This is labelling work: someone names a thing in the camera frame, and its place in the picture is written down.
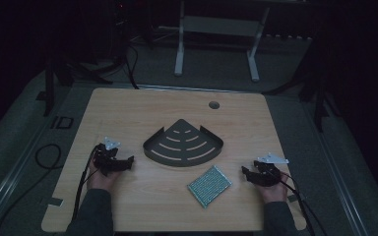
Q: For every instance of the grey tape strip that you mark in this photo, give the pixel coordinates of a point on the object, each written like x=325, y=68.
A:
x=55, y=202
x=292, y=198

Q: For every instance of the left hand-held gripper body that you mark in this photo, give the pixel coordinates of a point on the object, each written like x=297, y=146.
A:
x=106, y=154

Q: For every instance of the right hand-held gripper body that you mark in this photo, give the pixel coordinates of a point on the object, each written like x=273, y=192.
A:
x=269, y=165

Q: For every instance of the black tripod stand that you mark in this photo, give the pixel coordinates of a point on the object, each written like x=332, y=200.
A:
x=318, y=95
x=50, y=82

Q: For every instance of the person's left hand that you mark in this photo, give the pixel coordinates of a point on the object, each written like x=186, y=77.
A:
x=102, y=179

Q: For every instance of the white metal stand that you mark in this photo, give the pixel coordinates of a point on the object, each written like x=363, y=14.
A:
x=218, y=26

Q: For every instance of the black metal corner shelf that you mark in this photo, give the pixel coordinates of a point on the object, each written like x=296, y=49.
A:
x=183, y=149

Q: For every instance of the person's right hand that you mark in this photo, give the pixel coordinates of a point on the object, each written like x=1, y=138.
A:
x=275, y=192

